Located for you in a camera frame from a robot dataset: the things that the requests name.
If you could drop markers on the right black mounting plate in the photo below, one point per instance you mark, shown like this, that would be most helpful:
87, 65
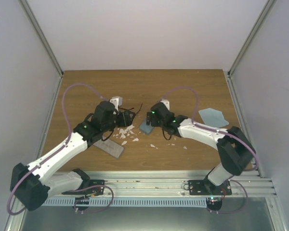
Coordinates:
197, 186

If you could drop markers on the left aluminium frame post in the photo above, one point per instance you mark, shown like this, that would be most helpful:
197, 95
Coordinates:
30, 15

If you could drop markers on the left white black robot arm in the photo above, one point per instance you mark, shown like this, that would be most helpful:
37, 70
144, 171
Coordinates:
34, 183

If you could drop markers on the blue cleaning cloth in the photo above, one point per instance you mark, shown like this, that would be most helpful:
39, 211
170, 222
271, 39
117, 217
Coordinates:
212, 117

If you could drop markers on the aluminium frame post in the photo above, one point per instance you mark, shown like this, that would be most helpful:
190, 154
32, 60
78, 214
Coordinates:
30, 15
257, 25

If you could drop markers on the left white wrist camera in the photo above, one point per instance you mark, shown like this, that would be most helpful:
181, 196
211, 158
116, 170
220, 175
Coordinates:
116, 101

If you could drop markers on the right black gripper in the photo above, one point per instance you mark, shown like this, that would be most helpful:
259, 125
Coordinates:
150, 116

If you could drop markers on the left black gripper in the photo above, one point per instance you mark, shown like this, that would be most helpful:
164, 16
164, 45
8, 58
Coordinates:
122, 124

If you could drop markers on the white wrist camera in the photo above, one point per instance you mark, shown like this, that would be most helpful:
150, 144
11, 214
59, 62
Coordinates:
116, 101
166, 103

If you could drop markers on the grey glasses case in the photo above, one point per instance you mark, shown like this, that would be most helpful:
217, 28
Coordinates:
110, 147

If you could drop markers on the blue green glasses case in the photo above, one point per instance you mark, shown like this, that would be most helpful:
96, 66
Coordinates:
146, 129

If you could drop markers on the slotted grey cable duct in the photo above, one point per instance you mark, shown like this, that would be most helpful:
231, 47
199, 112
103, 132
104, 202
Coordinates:
128, 202

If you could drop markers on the right aluminium frame post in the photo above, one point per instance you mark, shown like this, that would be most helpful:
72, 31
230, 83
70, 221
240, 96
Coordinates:
257, 25

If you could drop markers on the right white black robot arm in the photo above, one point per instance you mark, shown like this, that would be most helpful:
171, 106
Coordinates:
234, 149

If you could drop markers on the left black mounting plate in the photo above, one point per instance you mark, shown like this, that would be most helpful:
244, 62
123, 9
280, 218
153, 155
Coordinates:
96, 188

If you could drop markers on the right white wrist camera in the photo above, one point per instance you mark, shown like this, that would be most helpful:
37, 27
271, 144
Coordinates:
166, 103

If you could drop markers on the black mounting plate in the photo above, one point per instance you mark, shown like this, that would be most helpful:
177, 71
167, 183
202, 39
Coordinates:
96, 188
197, 186

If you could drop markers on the dark lens sunglasses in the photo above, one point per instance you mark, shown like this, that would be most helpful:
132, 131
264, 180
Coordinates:
132, 114

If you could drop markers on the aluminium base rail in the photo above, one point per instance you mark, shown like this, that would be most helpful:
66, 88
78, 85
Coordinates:
170, 183

